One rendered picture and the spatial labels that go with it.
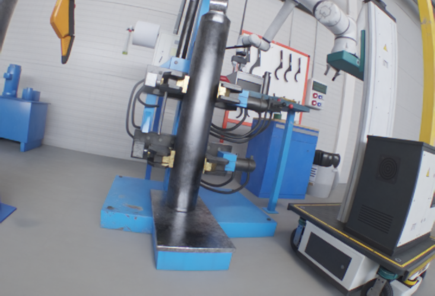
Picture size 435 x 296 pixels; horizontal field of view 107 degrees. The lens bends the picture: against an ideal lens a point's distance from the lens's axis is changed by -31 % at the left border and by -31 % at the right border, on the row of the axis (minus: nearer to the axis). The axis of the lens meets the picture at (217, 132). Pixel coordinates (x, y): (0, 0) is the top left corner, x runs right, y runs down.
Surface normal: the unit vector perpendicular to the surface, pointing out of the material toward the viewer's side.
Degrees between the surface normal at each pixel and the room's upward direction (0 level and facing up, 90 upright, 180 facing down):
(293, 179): 90
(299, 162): 90
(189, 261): 90
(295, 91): 90
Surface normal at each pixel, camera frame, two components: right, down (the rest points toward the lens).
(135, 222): 0.30, 0.08
